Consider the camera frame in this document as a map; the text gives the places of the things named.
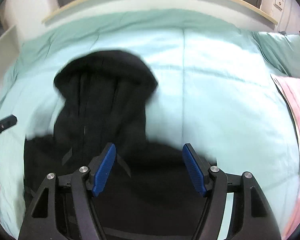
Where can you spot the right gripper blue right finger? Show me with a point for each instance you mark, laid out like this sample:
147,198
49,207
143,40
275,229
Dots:
197,169

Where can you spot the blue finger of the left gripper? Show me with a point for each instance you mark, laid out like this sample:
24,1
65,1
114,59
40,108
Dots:
7,123

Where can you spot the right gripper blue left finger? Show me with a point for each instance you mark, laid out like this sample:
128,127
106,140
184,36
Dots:
100,168

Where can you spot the black hooded jacket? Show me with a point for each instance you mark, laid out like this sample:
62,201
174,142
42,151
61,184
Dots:
149,191

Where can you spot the teal quilted bed cover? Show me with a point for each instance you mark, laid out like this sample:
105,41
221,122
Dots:
215,91

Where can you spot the teal pillow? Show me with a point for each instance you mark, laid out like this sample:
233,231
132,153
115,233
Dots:
281,51

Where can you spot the white wall shelf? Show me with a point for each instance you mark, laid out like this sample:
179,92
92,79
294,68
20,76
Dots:
9,46

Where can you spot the white wall socket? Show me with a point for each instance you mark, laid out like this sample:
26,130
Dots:
279,4

